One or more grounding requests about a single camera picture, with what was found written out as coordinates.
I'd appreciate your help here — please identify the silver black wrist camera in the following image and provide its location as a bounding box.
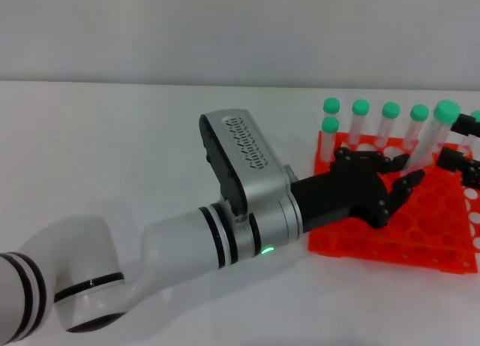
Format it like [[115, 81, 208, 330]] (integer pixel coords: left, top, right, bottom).
[[198, 108, 294, 216]]

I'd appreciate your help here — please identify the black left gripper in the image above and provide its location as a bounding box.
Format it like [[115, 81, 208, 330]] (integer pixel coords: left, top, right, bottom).
[[290, 146, 427, 234]]

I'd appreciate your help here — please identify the clear test tube green cap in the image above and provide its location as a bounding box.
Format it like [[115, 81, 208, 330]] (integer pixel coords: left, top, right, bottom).
[[321, 116, 341, 163], [403, 99, 461, 176], [461, 110, 480, 152], [347, 98, 371, 147], [376, 101, 401, 149], [322, 97, 342, 119], [403, 104, 431, 152]]

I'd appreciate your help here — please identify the orange test tube rack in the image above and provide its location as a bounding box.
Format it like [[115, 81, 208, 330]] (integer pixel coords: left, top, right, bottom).
[[307, 130, 480, 275]]

